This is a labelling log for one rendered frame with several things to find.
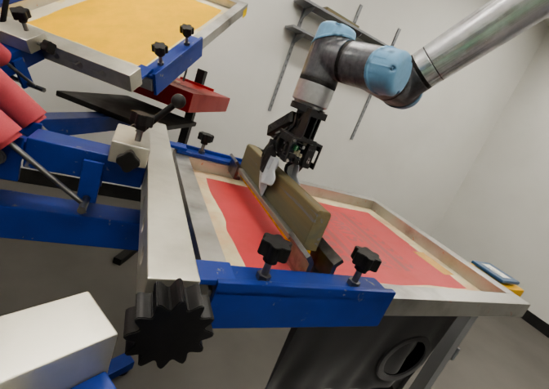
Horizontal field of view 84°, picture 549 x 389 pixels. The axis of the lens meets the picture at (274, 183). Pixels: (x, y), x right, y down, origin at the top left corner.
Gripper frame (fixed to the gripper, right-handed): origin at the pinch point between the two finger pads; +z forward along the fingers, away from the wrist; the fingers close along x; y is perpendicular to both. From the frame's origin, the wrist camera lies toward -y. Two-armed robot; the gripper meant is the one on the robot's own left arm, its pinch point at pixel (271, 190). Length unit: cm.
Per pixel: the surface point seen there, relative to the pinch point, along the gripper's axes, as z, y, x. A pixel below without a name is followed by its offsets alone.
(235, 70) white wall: -26, -200, 36
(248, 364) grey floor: 103, -40, 43
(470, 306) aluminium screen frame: 5.3, 29.0, 36.3
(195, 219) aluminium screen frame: 4.1, 11.3, -17.7
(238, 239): 7.6, 9.9, -8.3
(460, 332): 29, 14, 75
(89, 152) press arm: -0.8, 2.8, -35.5
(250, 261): 7.6, 17.1, -8.0
